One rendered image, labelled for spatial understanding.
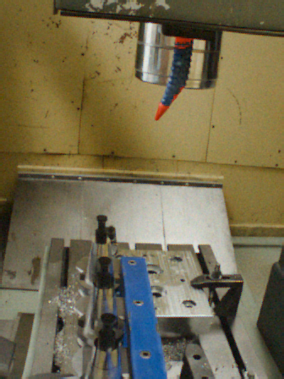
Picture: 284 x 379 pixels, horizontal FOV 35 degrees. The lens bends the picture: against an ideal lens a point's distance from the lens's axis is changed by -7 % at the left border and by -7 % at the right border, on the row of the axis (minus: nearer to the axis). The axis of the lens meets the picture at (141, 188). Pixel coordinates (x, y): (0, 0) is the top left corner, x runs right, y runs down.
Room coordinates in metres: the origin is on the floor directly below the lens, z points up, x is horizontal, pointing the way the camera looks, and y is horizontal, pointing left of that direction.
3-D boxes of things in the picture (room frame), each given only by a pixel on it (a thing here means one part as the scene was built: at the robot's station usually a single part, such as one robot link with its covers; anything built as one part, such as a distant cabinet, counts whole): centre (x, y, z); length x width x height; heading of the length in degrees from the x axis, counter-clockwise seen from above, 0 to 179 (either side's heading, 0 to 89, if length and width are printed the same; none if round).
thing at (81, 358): (0.41, 0.03, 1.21); 0.07 x 0.05 x 0.01; 97
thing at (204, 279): (0.95, -0.21, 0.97); 0.13 x 0.03 x 0.15; 97
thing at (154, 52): (0.88, -0.04, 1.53); 0.16 x 0.16 x 0.12
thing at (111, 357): (0.36, 0.02, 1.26); 0.04 x 0.04 x 0.07
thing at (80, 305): (0.52, 0.04, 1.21); 0.07 x 0.05 x 0.01; 97
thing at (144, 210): (1.54, 0.05, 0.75); 0.89 x 0.67 x 0.26; 97
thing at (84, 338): (0.47, 0.03, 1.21); 0.06 x 0.06 x 0.03
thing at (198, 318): (0.95, -0.05, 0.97); 0.29 x 0.23 x 0.05; 7
